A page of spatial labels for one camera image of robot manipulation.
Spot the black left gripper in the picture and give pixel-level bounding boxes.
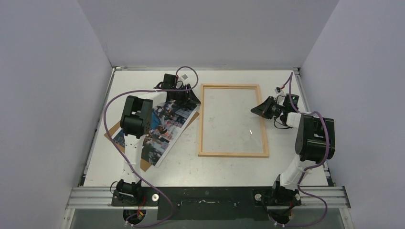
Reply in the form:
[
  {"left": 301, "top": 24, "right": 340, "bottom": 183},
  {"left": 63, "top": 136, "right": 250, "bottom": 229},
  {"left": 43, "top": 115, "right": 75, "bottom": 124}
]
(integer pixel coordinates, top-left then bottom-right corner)
[{"left": 171, "top": 84, "right": 201, "bottom": 107}]

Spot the printed colour photo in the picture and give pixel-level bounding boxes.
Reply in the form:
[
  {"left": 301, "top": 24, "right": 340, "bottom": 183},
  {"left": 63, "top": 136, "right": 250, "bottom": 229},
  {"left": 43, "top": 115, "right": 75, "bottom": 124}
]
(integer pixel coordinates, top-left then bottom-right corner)
[{"left": 111, "top": 98, "right": 199, "bottom": 168}]

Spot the clear transparent plastic sheet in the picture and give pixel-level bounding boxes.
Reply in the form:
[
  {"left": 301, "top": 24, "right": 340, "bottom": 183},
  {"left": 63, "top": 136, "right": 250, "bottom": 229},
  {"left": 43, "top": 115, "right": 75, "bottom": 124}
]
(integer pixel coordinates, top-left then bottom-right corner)
[{"left": 203, "top": 88, "right": 264, "bottom": 154}]

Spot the light wooden picture frame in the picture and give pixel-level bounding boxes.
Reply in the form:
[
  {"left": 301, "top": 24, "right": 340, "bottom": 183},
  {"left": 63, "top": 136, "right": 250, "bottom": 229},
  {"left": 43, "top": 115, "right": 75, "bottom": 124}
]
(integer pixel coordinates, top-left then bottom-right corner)
[{"left": 198, "top": 83, "right": 270, "bottom": 158}]

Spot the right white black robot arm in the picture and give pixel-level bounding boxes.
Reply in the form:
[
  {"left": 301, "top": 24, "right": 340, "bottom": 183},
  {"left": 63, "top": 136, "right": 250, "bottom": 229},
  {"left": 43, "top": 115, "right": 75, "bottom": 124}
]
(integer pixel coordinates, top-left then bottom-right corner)
[{"left": 251, "top": 94, "right": 335, "bottom": 206}]

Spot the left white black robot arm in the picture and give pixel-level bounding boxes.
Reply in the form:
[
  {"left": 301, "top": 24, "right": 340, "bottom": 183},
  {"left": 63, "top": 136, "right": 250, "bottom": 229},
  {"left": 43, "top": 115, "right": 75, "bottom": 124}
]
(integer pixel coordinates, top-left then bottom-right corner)
[{"left": 114, "top": 74, "right": 201, "bottom": 206}]

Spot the brown cardboard backing board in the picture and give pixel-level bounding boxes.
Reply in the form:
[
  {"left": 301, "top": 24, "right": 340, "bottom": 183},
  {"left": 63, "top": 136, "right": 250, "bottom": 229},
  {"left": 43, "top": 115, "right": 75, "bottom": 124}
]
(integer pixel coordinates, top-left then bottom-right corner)
[{"left": 104, "top": 111, "right": 201, "bottom": 173}]

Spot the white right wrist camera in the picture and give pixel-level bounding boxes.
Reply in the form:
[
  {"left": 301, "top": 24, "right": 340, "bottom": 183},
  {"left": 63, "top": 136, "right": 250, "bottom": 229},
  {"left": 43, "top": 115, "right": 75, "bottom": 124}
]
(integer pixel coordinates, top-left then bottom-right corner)
[{"left": 275, "top": 87, "right": 285, "bottom": 97}]

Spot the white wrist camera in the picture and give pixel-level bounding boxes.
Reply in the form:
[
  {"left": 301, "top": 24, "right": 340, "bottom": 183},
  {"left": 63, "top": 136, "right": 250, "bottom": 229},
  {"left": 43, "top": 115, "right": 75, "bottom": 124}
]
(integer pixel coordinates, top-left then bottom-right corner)
[
  {"left": 275, "top": 87, "right": 285, "bottom": 97},
  {"left": 180, "top": 74, "right": 189, "bottom": 81}
]

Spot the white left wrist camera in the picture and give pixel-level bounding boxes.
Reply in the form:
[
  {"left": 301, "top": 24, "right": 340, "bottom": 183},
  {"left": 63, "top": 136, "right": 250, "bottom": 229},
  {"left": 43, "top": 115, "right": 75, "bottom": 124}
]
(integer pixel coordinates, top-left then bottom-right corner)
[{"left": 180, "top": 74, "right": 189, "bottom": 81}]

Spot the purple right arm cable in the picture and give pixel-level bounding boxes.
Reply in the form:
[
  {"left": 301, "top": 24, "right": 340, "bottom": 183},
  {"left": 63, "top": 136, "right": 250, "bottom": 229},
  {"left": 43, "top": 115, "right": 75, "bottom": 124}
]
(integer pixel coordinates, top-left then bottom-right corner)
[{"left": 278, "top": 71, "right": 332, "bottom": 228}]

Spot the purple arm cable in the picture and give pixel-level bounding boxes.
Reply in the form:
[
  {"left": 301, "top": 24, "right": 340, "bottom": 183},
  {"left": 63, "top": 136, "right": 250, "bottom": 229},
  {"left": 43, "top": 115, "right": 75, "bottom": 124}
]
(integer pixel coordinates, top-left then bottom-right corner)
[
  {"left": 103, "top": 65, "right": 175, "bottom": 228},
  {"left": 278, "top": 71, "right": 332, "bottom": 228}
]

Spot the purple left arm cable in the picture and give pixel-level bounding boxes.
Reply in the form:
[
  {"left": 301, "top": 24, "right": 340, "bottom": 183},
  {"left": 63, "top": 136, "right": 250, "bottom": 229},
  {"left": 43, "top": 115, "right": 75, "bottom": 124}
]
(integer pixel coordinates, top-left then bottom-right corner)
[{"left": 103, "top": 65, "right": 175, "bottom": 228}]

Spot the front aluminium black mounting rail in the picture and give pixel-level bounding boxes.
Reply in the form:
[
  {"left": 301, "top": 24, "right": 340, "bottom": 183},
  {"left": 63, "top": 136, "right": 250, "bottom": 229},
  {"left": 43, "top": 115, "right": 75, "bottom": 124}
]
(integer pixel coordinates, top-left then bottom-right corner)
[{"left": 61, "top": 184, "right": 354, "bottom": 229}]

